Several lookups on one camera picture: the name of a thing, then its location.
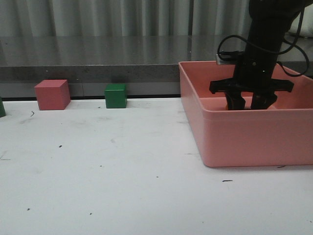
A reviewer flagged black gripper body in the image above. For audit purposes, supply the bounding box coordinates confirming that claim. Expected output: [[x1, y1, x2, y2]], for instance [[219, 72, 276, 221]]
[[209, 45, 293, 94]]

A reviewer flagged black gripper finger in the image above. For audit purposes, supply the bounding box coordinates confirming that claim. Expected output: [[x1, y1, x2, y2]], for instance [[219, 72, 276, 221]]
[[225, 91, 246, 110], [250, 92, 277, 110]]

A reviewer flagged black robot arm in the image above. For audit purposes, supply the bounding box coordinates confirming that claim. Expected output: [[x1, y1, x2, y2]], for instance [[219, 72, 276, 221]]
[[209, 0, 313, 110]]

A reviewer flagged pink plastic bin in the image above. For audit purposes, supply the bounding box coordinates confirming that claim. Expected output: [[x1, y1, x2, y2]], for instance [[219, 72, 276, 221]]
[[179, 61, 313, 167]]

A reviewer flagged grey stone counter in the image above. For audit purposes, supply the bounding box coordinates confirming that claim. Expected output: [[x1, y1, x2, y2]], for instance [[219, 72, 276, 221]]
[[0, 34, 313, 98]]

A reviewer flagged small green cube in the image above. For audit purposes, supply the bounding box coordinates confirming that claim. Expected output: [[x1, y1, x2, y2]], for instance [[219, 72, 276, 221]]
[[105, 83, 127, 109]]

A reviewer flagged pink cube block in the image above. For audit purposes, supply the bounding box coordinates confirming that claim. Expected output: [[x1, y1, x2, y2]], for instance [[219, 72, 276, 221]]
[[34, 79, 70, 111]]

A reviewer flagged grey pleated curtain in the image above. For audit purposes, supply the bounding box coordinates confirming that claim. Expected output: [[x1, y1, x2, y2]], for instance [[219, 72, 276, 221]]
[[0, 0, 251, 37]]

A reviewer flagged large green cube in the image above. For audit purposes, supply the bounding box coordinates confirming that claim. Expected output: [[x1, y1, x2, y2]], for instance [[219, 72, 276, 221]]
[[0, 97, 6, 117]]

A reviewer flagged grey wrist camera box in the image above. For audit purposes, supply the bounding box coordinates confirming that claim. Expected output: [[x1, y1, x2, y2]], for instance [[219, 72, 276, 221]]
[[216, 51, 239, 65]]

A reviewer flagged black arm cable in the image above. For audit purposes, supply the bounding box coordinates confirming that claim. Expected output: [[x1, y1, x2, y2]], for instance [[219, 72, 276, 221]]
[[217, 4, 310, 77]]

